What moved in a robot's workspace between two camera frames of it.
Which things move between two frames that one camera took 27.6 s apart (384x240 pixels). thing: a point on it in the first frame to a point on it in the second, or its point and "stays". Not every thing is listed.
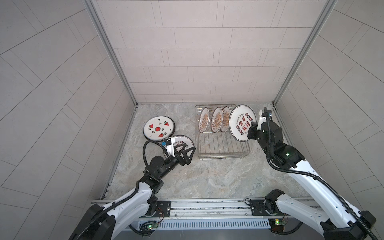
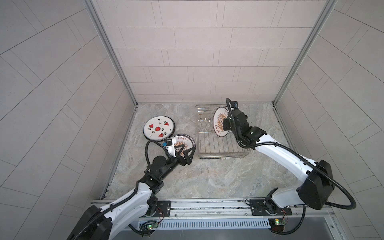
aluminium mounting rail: [205, 209] stays
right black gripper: [252, 129] to [226, 121]
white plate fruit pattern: [159, 127] stays
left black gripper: [183, 162] stays
